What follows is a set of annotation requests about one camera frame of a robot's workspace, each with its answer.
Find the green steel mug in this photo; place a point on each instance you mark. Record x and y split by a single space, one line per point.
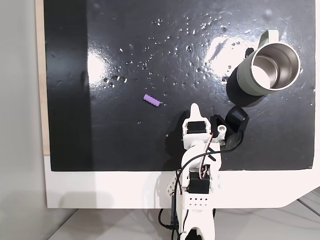
246 80

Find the purple ribbed pen grip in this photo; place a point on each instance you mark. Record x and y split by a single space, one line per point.
151 100

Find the black mat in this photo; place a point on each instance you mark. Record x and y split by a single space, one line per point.
125 137

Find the black oval camera box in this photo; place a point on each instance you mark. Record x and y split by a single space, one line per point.
237 118

